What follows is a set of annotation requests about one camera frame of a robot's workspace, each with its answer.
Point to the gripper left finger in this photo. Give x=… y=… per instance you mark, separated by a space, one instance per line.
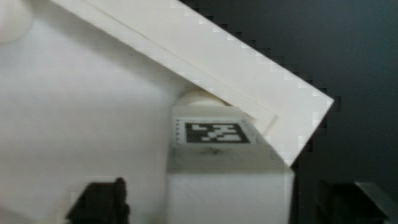
x=100 y=207

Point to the white square table top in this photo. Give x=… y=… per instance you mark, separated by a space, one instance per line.
x=102 y=60

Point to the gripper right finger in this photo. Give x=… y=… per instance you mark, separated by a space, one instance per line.
x=379 y=213

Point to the white table leg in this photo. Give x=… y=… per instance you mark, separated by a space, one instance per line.
x=230 y=181

